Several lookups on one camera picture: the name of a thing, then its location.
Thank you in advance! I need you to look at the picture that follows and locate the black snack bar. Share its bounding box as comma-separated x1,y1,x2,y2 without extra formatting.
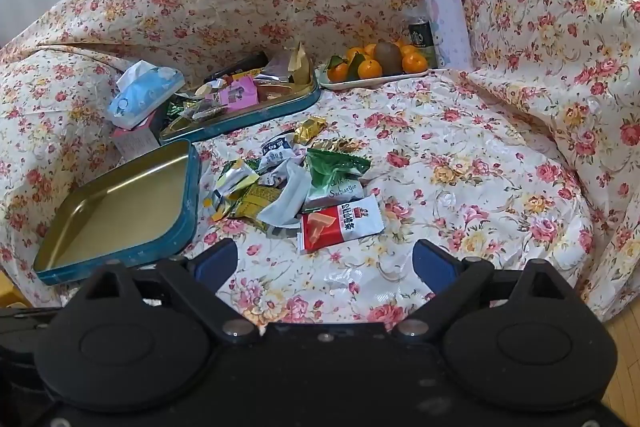
204,52,271,82

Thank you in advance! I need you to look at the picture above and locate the purple and white thermos bottle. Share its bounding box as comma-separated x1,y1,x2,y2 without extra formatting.
418,0,474,72

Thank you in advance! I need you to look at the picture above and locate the blue and white snack packet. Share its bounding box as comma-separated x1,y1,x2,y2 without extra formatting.
260,133,307,168

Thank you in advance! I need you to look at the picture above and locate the yellow and silver snack packet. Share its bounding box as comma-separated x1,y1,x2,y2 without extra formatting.
212,158,261,208

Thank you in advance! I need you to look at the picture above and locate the pink snack packet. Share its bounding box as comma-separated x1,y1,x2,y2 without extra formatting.
212,77,258,108

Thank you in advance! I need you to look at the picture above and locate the floral covered sofa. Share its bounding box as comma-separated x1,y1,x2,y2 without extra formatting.
0,0,640,328

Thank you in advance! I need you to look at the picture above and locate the white crumpled snack packet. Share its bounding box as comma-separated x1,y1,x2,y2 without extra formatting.
259,164,312,228

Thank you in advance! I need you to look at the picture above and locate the red and white snack packet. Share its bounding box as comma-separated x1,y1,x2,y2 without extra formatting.
299,195,384,254

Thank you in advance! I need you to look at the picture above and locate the gold foil candy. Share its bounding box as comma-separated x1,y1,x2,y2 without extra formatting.
292,117,328,145

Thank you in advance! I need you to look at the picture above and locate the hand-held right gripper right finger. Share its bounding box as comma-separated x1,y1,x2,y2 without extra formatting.
392,238,567,339

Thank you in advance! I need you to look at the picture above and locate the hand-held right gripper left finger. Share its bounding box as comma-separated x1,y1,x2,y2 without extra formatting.
80,238,262,341

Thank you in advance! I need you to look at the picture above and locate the teal tin box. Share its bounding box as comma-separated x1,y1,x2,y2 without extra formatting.
34,139,202,286

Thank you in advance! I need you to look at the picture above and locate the white and pink box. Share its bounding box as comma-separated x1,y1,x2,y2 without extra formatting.
111,117,161,158

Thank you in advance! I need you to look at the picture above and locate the gold paper bag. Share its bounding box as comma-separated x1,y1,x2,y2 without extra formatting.
287,42,314,84

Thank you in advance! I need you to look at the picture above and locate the clear wrapped dark snack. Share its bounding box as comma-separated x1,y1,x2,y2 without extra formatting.
182,99,227,121

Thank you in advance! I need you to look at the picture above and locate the blue tissue pack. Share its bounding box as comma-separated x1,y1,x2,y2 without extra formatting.
107,61,186,131

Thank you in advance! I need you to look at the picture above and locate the dark green coffee can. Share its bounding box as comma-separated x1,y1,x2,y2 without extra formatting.
407,18,436,62

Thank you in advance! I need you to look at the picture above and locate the green and white snack packet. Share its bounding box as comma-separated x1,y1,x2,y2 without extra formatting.
304,148,372,210

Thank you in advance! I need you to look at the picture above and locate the white plate of oranges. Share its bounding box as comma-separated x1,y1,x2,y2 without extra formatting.
326,39,431,82

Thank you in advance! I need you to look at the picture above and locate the teal tin lid with snacks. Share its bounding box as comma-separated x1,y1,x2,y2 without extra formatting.
159,57,322,145

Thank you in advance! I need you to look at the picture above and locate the pale green fruit plate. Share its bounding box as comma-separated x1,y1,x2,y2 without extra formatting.
318,57,431,90

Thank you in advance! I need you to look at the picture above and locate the brown kiwi fruit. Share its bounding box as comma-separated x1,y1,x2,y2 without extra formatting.
374,41,403,75

